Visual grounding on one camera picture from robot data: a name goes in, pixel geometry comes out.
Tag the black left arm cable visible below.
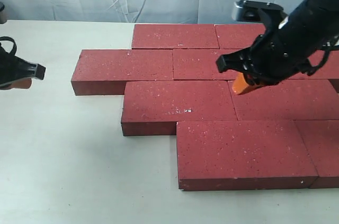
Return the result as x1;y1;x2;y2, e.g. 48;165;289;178
0;36;18;57

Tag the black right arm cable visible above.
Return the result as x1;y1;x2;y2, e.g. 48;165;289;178
299;37;339;76

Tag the front large red brick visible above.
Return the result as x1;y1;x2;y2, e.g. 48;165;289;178
177;121;318;191

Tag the red brick with groove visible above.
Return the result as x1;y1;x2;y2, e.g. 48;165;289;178
172;49;238;80

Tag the second row right brick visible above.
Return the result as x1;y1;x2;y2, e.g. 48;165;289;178
290;50;339;93

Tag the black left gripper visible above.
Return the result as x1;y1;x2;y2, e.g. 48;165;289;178
1;47;46;90

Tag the back right red brick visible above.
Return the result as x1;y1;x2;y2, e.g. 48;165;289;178
215;23;265;49

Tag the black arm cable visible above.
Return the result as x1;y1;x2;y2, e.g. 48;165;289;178
0;36;18;57
299;37;339;76

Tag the long red brick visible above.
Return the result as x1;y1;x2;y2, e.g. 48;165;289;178
71;49;173;96

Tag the back left red brick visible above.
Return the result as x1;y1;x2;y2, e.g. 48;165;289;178
131;24;219;49

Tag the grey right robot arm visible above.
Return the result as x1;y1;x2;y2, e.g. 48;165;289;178
216;0;338;95

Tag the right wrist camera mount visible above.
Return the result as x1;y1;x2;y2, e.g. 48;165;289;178
231;0;288;33

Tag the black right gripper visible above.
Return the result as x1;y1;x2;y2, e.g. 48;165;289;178
216;0;338;95

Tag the front right red brick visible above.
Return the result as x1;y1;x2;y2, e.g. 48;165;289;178
295;120;338;189

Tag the third row red brick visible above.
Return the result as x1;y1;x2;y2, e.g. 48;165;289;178
231;79;338;121

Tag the red brick with white specks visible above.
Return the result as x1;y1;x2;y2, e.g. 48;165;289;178
121;80;237;136

